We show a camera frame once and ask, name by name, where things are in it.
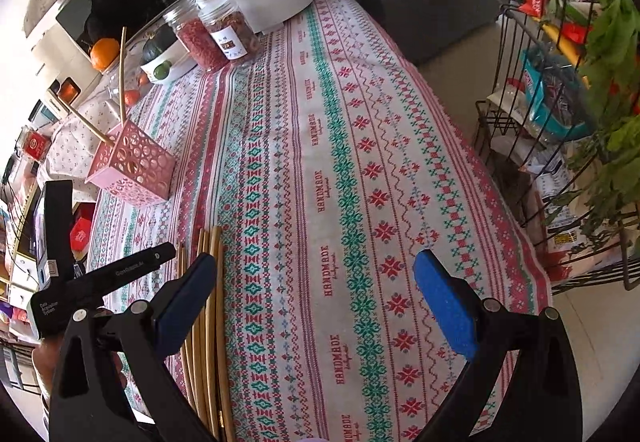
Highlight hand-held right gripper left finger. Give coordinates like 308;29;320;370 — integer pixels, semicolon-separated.
47;252;218;442

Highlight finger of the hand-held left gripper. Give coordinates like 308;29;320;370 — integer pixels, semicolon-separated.
75;242;177;308

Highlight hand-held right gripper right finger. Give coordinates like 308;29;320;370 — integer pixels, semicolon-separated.
414;249;583;442

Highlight bundle of wooden chopsticks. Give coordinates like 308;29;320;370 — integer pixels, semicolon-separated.
176;225;237;442

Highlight pink perforated chopstick holder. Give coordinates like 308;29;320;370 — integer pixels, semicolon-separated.
85;118;178;204

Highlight wooden chopstick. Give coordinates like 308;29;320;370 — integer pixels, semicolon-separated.
64;103;112;143
118;26;128;123

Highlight person's left hand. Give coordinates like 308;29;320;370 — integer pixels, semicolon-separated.
32;337;63;405

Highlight red cardboard box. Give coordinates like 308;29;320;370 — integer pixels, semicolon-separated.
70;217;96;253

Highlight red tin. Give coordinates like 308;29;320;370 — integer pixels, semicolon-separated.
25;131;51;158

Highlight small-print floral cloth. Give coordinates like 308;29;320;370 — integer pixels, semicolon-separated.
42;87;151;203

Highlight white plastic bag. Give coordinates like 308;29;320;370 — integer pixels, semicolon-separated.
540;172;626;283

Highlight patterned woven tablecloth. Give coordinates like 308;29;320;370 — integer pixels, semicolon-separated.
85;0;553;442

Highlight beige kitchen appliance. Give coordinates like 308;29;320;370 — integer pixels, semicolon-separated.
25;22;108;110

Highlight large orange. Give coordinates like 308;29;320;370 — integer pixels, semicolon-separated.
90;38;122;72

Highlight white bowl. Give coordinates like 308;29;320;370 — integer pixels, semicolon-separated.
140;35;198;86

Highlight dark green squash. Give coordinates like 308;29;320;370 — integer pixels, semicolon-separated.
142;25;178;66

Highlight glass jar of red berries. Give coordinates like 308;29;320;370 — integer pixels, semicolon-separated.
162;0;228;73

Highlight blue snack packet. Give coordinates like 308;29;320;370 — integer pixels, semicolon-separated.
522;47;596;138

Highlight labelled glass jar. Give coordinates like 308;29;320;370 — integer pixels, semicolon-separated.
198;0;262;68

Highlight green leafy vegetables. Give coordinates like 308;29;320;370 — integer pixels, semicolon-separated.
545;0;640;253

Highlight black wire rack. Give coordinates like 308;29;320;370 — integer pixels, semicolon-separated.
472;0;640;293

